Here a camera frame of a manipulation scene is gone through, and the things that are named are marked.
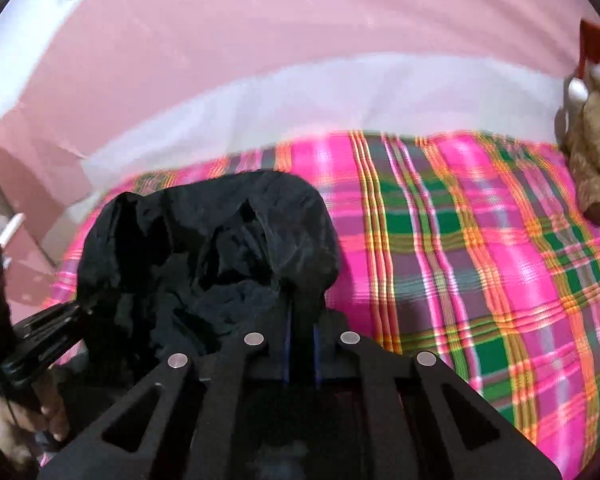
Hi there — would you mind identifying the pink plaid bed blanket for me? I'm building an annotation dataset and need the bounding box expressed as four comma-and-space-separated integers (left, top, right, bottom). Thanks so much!
42, 129, 600, 480

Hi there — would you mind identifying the white bed headboard panel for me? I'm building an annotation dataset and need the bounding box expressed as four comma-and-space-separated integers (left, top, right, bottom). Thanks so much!
81, 53, 565, 188

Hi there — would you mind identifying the person's left hand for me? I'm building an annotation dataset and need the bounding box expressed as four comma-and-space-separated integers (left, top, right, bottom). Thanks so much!
0, 368, 69, 472

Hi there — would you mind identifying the black puffer jacket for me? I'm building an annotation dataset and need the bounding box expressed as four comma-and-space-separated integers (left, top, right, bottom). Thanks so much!
58, 170, 340, 436

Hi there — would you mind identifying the brown teddy bear santa hat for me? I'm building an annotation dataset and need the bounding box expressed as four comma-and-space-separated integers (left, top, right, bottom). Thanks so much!
562, 20, 600, 226

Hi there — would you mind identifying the white shelf edge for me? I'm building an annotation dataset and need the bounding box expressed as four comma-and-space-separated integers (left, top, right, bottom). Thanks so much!
0, 214, 26, 248

